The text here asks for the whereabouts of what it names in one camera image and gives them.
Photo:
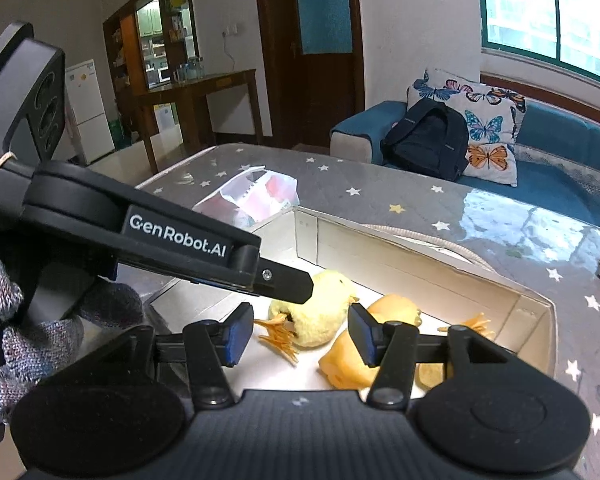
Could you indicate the pink plastic bag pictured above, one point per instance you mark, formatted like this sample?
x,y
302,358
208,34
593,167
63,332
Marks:
x,y
260,195

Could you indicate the butterfly print pillow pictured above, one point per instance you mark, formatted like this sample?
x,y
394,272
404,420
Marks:
x,y
487,130

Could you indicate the dark wooden door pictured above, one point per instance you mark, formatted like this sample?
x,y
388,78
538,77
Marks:
x,y
320,85

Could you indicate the cardboard box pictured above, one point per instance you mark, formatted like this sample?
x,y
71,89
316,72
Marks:
x,y
430,280

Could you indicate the wooden side table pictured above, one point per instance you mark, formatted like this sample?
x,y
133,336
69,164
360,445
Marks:
x,y
205,90

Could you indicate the green framed window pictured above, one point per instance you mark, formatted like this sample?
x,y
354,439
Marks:
x,y
545,5

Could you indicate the white round mat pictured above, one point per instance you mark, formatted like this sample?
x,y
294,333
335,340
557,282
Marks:
x,y
450,250

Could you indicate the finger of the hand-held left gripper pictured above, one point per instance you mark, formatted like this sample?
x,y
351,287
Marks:
x,y
285,280

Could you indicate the black backpack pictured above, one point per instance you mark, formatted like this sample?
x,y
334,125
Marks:
x,y
430,140

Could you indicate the wooden display cabinet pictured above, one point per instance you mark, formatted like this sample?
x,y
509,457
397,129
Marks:
x,y
130,60

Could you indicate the cluster of glass jars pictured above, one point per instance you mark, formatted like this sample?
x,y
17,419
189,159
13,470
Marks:
x,y
187,71

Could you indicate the person's left hand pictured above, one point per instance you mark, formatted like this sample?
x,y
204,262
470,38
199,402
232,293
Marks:
x,y
45,345

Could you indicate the grey star tablecloth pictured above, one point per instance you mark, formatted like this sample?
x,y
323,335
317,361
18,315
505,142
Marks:
x,y
380,195

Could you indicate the white fridge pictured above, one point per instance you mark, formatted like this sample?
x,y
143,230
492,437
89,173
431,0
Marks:
x,y
90,110

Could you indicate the white wall socket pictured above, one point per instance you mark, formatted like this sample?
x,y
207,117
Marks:
x,y
230,28

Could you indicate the blue sofa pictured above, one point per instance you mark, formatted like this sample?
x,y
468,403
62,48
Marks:
x,y
555,160

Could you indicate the large yellow plush chick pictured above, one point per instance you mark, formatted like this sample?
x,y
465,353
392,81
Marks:
x,y
320,320

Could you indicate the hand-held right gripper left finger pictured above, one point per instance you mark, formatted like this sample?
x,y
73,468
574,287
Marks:
x,y
237,334

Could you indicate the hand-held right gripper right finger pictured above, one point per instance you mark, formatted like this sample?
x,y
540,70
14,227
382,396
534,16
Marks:
x,y
362,335

